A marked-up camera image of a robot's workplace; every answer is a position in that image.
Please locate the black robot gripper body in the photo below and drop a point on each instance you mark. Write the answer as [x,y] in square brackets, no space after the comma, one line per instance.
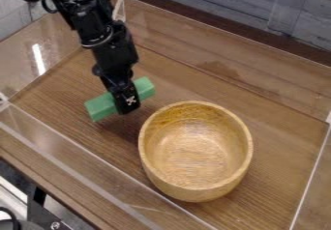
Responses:
[110,42]

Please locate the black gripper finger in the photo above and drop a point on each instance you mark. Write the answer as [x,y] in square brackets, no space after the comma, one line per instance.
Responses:
[126,98]

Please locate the green rectangular block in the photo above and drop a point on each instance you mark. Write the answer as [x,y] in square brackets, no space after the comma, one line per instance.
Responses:
[100,107]

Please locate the light wooden bowl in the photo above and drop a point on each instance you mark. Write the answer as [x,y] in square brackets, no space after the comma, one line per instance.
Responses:
[196,149]

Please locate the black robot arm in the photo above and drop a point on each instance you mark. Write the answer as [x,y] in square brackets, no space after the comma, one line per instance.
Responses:
[80,11]

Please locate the black table leg bracket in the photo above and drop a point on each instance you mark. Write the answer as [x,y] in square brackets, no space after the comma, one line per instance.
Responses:
[39,215]

